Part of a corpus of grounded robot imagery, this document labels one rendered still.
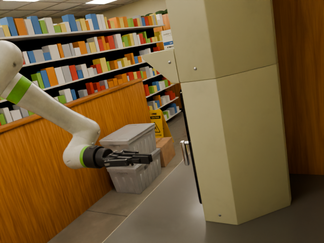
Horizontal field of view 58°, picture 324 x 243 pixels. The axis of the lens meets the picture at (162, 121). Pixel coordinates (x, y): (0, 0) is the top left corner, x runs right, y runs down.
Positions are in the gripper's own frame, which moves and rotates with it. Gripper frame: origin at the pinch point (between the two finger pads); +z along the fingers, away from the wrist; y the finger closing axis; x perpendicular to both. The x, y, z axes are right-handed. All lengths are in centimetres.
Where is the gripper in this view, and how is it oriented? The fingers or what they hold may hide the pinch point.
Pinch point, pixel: (142, 158)
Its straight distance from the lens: 110.6
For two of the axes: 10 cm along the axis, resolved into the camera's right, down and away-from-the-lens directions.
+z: 8.6, -0.3, -5.0
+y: 4.7, -3.2, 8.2
